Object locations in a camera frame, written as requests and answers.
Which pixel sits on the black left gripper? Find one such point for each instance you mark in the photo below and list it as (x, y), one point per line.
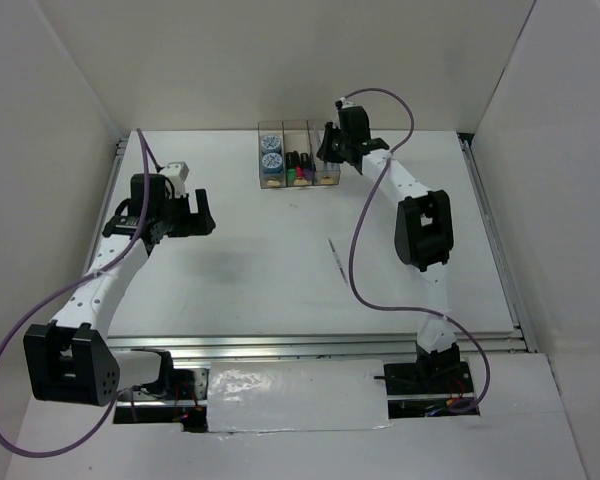
(195, 224)

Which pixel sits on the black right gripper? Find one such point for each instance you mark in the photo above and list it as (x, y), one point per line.
(326, 153)

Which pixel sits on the purple capped black highlighter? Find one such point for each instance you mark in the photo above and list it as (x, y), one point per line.
(306, 165)

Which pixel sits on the green capped black highlighter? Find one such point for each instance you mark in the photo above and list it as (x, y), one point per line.
(291, 163)

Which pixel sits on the thin black white pen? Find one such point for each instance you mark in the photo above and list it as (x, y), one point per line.
(338, 261)

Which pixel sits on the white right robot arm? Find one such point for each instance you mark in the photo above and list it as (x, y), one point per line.
(423, 233)

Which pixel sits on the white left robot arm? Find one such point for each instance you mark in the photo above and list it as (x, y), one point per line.
(68, 358)

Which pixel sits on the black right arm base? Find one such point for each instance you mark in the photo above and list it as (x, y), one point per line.
(412, 395)

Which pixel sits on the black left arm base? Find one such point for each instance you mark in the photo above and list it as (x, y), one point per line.
(180, 400)

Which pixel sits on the right clear storage bin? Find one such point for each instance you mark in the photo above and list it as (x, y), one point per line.
(321, 178)

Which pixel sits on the clear storage bin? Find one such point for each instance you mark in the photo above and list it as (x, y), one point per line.
(276, 180)
(321, 178)
(296, 139)

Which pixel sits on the middle clear storage bin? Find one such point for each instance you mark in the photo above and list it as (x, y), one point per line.
(296, 139)

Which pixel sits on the left clear storage bin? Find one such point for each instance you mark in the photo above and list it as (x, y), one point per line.
(276, 180)

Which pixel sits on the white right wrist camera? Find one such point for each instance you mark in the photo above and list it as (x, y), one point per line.
(347, 106)

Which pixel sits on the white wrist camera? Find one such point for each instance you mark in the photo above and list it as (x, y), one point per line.
(347, 106)
(177, 173)

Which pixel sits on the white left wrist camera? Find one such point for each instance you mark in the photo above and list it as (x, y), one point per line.
(177, 173)

